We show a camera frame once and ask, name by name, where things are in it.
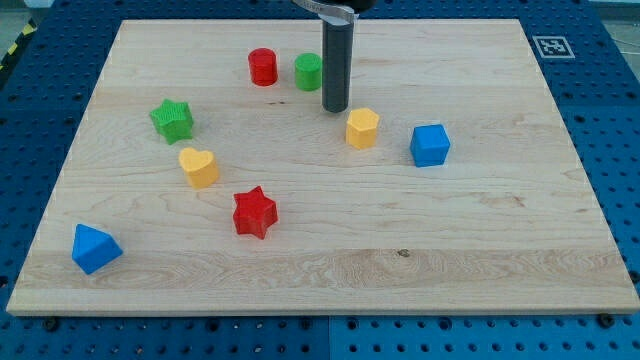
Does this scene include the green cylinder block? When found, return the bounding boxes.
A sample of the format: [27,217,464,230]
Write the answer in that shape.
[294,53,322,91]

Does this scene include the yellow pentagon block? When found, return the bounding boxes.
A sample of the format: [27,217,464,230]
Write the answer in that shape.
[345,108,380,149]

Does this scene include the red star block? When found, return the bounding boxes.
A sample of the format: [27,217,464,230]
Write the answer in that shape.
[232,186,278,240]

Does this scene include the wooden board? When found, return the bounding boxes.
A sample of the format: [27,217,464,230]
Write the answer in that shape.
[7,19,639,317]

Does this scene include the blue cube block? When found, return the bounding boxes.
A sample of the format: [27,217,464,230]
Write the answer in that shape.
[410,124,450,167]

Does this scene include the yellow heart block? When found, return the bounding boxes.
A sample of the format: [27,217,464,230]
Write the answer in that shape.
[178,147,220,189]

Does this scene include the red cylinder block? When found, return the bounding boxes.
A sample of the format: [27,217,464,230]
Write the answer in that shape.
[248,48,278,86]

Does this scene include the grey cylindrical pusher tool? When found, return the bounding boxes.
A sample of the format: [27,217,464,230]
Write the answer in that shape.
[321,16,354,113]

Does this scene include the green star block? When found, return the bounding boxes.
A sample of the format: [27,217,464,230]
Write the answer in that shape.
[149,99,194,145]

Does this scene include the blue triangle block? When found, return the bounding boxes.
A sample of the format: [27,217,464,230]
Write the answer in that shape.
[71,224,123,275]

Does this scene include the white fiducial marker tag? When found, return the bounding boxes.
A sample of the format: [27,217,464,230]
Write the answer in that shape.
[532,35,575,59]

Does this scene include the silver hose clamp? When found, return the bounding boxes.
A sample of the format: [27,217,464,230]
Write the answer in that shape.
[292,0,359,26]

